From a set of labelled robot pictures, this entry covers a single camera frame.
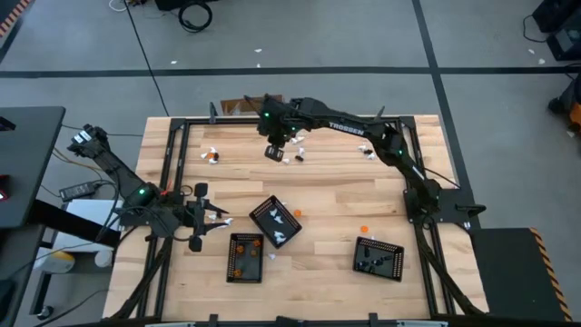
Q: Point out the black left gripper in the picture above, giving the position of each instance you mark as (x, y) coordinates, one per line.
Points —
(197, 215)

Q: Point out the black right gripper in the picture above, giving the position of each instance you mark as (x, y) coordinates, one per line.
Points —
(278, 120)

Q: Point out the black slotted plastic basket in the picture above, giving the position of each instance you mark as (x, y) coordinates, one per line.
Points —
(392, 272)
(290, 224)
(247, 265)

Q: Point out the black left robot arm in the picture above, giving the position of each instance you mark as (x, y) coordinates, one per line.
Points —
(118, 172)

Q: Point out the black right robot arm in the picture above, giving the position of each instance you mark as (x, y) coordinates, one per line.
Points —
(377, 131)

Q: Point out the brown cardboard box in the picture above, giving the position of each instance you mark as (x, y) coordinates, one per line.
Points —
(231, 106)

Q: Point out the red clip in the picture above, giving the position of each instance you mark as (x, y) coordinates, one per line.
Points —
(169, 187)

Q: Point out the white round object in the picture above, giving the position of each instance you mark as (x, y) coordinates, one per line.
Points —
(103, 258)

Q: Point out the white storage box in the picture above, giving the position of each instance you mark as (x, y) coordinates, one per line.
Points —
(95, 209)

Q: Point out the black power adapter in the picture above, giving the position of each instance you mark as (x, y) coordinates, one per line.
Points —
(79, 191)

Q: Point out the pale yellow round object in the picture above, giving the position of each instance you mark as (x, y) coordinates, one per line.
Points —
(56, 262)

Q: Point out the black desk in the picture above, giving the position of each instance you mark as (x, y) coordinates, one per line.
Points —
(32, 150)

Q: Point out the black hazard-striped ramp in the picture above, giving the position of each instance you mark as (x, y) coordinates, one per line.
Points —
(13, 16)
(508, 272)

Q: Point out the black equipment case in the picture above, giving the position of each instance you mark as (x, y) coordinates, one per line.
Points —
(563, 41)

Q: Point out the person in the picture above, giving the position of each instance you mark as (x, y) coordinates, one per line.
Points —
(573, 97)

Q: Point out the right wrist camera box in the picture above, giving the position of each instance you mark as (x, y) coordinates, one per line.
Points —
(274, 153)

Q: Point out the black aluminium table frame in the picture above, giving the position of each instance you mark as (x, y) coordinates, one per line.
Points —
(218, 120)

